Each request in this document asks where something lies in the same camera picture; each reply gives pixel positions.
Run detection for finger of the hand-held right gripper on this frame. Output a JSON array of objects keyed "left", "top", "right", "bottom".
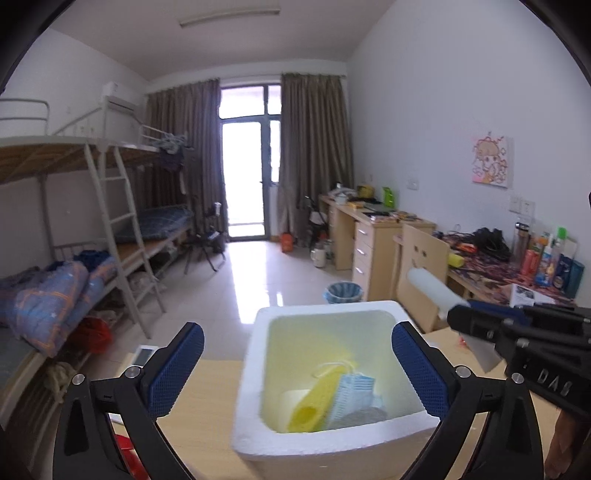
[
  {"left": 447, "top": 305, "right": 591, "bottom": 358},
  {"left": 468, "top": 299, "right": 591, "bottom": 324}
]

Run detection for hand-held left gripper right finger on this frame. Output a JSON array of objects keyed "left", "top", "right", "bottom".
[{"left": 392, "top": 322, "right": 546, "bottom": 480}]

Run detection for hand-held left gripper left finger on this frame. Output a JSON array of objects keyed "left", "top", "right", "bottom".
[{"left": 52, "top": 322, "right": 205, "bottom": 480}]

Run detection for blue face mask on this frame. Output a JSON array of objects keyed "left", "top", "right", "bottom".
[{"left": 330, "top": 373, "right": 377, "bottom": 421}]

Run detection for gray fluffy pouch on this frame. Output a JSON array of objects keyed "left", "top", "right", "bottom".
[{"left": 330, "top": 404, "right": 386, "bottom": 430}]

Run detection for yellow foam net sleeve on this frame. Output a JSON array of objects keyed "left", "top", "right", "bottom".
[{"left": 288, "top": 361, "right": 358, "bottom": 433}]

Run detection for white foam box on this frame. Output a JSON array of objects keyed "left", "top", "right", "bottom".
[{"left": 229, "top": 300, "right": 441, "bottom": 472}]

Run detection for person's right hand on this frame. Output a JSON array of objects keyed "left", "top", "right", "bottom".
[{"left": 545, "top": 408, "right": 578, "bottom": 480}]

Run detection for white phone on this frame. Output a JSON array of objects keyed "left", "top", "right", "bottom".
[{"left": 131, "top": 345, "right": 160, "bottom": 367}]

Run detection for printed paper sheet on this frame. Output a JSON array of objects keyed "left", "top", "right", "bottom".
[{"left": 510, "top": 284, "right": 555, "bottom": 308}]

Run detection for red bottle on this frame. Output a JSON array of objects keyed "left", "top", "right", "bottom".
[{"left": 521, "top": 249, "right": 541, "bottom": 278}]

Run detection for white cartoon print bottle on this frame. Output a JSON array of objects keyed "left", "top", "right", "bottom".
[{"left": 536, "top": 244, "right": 555, "bottom": 284}]

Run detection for steel thermos bottle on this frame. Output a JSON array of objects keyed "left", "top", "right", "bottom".
[{"left": 512, "top": 222, "right": 532, "bottom": 266}]

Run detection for black headphones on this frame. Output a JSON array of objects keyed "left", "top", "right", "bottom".
[{"left": 473, "top": 227, "right": 511, "bottom": 259}]

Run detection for blue bottle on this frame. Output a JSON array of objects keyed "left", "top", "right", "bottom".
[
  {"left": 551, "top": 256, "right": 573, "bottom": 291},
  {"left": 566, "top": 259, "right": 585, "bottom": 298}
]

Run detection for red bag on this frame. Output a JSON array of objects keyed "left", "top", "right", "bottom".
[{"left": 76, "top": 316, "right": 114, "bottom": 354}]

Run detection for blue trash bin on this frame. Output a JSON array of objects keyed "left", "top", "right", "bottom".
[{"left": 323, "top": 281, "right": 365, "bottom": 305}]

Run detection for black tripod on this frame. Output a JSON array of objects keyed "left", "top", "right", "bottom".
[{"left": 182, "top": 200, "right": 227, "bottom": 275}]

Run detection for wooden desk with drawers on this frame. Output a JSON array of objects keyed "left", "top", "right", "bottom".
[{"left": 318, "top": 194, "right": 437, "bottom": 301}]

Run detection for blue patterned quilt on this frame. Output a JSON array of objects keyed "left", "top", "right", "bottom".
[{"left": 0, "top": 256, "right": 118, "bottom": 356}]

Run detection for metal bunk bed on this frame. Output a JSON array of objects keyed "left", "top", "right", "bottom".
[
  {"left": 99, "top": 99, "right": 195, "bottom": 278},
  {"left": 0, "top": 99, "right": 195, "bottom": 407}
]

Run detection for white bunk bed ladder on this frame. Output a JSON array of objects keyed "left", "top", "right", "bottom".
[{"left": 85, "top": 143, "right": 166, "bottom": 340}]

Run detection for black trolley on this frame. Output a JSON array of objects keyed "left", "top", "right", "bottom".
[{"left": 302, "top": 196, "right": 331, "bottom": 250}]

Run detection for glass balcony door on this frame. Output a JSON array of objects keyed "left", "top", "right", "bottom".
[{"left": 219, "top": 83, "right": 283, "bottom": 241}]

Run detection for dark hanging clothes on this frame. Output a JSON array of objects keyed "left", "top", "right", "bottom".
[{"left": 152, "top": 134, "right": 188, "bottom": 174}]

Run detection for brown curtain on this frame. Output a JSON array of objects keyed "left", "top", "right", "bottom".
[
  {"left": 277, "top": 71, "right": 355, "bottom": 247},
  {"left": 145, "top": 78, "right": 222, "bottom": 241}
]

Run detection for white air conditioner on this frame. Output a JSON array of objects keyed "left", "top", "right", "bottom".
[{"left": 102, "top": 82, "right": 139, "bottom": 112}]

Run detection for ceiling tube light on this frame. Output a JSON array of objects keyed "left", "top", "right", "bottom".
[{"left": 179, "top": 4, "right": 281, "bottom": 26}]

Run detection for pink cartoon wall poster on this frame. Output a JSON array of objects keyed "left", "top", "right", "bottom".
[{"left": 471, "top": 131, "right": 514, "bottom": 189}]

